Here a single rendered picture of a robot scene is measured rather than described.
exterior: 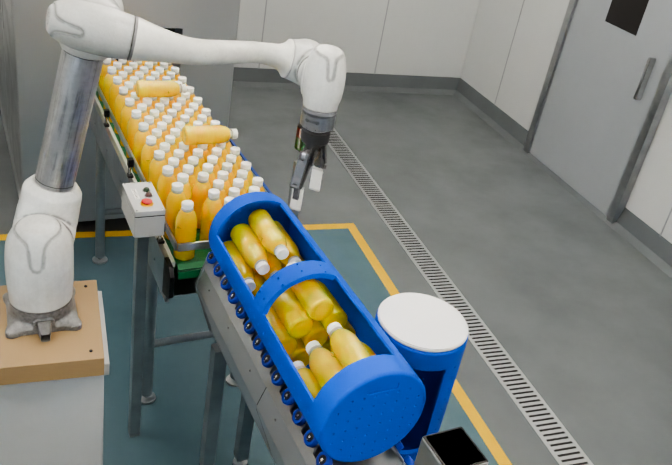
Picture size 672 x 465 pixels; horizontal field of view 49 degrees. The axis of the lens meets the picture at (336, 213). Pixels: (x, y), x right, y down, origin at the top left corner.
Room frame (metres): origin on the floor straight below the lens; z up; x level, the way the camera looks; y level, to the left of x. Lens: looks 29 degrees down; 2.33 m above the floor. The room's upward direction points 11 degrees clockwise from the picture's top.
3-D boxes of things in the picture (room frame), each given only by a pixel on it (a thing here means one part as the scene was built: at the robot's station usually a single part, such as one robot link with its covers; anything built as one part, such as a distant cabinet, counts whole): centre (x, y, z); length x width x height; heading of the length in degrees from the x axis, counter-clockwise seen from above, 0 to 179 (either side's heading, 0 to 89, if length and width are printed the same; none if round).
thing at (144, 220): (2.12, 0.64, 1.05); 0.20 x 0.10 x 0.10; 31
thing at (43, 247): (1.51, 0.72, 1.22); 0.18 x 0.16 x 0.22; 20
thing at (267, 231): (1.93, 0.19, 1.16); 0.19 x 0.07 x 0.07; 31
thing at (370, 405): (1.68, 0.04, 1.09); 0.88 x 0.28 x 0.28; 31
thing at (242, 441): (2.07, 0.19, 0.31); 0.06 x 0.06 x 0.63; 31
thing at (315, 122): (1.77, 0.09, 1.63); 0.09 x 0.09 x 0.06
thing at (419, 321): (1.81, -0.32, 1.03); 0.28 x 0.28 x 0.01
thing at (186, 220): (2.11, 0.49, 1.00); 0.07 x 0.07 x 0.19
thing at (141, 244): (2.12, 0.64, 0.50); 0.04 x 0.04 x 1.00; 31
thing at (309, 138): (1.77, 0.09, 1.56); 0.08 x 0.07 x 0.09; 164
